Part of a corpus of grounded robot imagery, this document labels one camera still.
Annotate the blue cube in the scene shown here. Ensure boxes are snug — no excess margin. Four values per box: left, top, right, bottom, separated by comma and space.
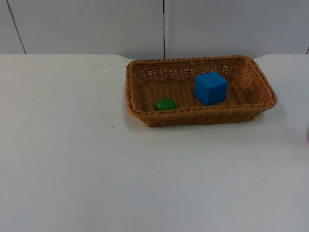
194, 71, 229, 107

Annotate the green ball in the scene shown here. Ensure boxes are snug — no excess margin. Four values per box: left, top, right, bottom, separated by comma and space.
154, 97, 178, 112

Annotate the pale brown wicker basket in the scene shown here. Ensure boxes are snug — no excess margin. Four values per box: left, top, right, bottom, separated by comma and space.
125, 54, 278, 128

